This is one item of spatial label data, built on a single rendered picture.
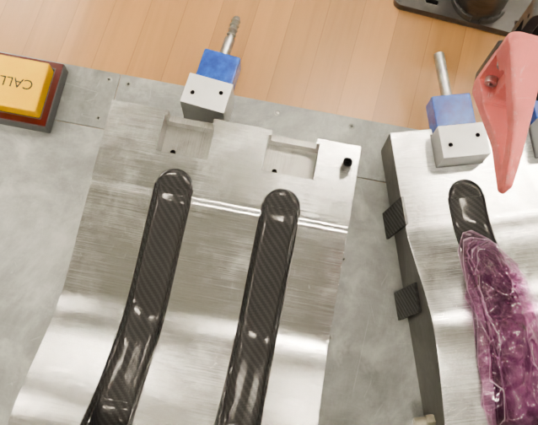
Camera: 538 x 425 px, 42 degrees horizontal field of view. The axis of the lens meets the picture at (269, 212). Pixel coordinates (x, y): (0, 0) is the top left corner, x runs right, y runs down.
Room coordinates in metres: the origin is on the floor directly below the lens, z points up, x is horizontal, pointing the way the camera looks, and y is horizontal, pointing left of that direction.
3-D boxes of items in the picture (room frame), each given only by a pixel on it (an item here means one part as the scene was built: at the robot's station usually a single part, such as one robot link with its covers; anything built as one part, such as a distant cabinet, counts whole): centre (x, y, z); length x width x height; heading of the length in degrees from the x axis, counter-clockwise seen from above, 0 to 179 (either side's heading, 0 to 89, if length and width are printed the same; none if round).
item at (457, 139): (0.33, -0.19, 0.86); 0.13 x 0.05 x 0.05; 11
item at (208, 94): (0.37, 0.07, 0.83); 0.13 x 0.05 x 0.05; 169
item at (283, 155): (0.24, -0.02, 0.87); 0.05 x 0.05 x 0.04; 84
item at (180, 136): (0.26, 0.09, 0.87); 0.05 x 0.05 x 0.04; 84
